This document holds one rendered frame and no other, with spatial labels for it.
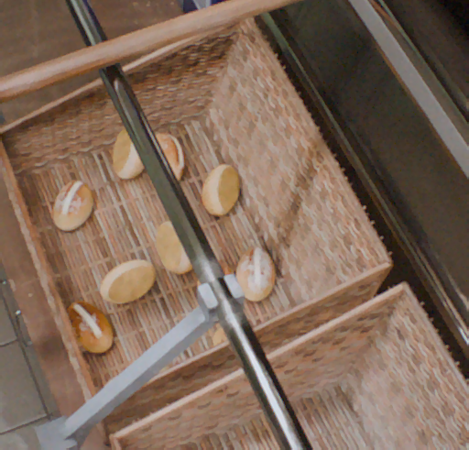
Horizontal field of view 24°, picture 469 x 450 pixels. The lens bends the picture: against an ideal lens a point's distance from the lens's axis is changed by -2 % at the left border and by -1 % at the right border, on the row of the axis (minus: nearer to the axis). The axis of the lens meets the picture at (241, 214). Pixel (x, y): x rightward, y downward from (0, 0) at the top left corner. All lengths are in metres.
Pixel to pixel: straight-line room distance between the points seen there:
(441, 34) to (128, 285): 0.87
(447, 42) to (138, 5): 1.24
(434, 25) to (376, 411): 0.78
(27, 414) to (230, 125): 0.83
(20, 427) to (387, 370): 1.00
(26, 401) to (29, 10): 0.84
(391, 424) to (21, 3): 1.16
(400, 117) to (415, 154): 0.06
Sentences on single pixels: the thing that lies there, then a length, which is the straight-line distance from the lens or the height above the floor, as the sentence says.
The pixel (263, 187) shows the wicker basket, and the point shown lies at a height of 0.65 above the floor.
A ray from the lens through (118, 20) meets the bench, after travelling 2.30.
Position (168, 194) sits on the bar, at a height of 1.17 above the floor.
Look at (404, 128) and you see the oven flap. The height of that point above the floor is 1.03.
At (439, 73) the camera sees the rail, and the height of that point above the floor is 1.44.
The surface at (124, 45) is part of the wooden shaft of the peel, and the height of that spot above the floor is 1.21.
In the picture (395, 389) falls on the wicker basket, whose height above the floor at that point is 0.71.
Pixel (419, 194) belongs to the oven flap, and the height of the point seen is 0.99.
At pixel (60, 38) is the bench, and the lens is 2.27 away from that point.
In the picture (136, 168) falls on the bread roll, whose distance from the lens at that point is 2.00.
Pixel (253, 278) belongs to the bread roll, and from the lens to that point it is 1.87.
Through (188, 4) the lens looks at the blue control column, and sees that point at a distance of 2.27.
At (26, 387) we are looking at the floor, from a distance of 2.51.
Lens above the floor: 2.26
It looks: 57 degrees down
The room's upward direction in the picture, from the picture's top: 3 degrees clockwise
